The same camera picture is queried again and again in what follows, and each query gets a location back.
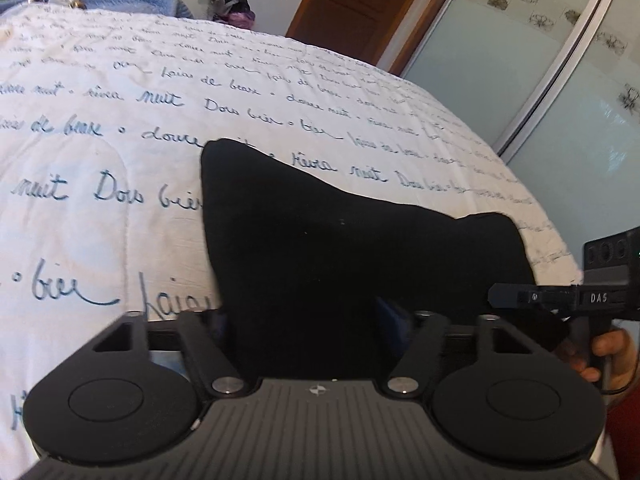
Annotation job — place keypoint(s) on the white script-printed bedspread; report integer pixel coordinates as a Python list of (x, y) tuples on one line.
[(110, 110)]

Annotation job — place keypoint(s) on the person's red clothing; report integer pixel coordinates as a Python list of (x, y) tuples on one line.
[(625, 435)]

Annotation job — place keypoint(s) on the black pants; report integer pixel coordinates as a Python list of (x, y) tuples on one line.
[(320, 260)]

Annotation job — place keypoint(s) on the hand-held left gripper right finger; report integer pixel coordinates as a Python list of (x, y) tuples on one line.
[(395, 322)]

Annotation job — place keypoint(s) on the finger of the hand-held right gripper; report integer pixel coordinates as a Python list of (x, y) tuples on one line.
[(535, 297)]

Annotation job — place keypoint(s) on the person's right hand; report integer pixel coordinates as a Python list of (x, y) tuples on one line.
[(617, 355)]

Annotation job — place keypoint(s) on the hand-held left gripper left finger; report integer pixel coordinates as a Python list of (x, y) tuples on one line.
[(197, 350)]

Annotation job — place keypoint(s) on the brown wooden door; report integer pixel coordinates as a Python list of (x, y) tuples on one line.
[(370, 5)]

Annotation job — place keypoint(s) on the light blue blanket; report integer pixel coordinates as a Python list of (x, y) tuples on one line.
[(125, 2)]

